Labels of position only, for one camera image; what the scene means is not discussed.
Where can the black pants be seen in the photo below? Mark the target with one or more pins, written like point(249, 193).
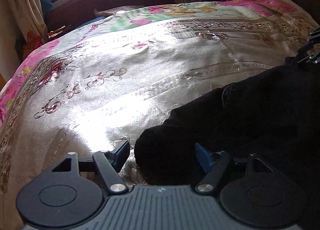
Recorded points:
point(274, 114)

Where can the brown tray on bench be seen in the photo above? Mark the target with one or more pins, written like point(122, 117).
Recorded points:
point(58, 31)

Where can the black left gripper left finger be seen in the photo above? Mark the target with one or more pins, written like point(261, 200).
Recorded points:
point(66, 178)

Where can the floral satin bedspread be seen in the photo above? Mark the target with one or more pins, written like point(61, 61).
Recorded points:
point(106, 82)

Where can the blue bag by window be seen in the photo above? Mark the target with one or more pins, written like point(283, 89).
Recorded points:
point(46, 8)

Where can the red bag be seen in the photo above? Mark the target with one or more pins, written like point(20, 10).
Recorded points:
point(33, 42)

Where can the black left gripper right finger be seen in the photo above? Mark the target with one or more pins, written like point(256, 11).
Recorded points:
point(233, 175)

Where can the beige left curtain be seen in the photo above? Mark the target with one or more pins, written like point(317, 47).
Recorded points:
point(28, 15)

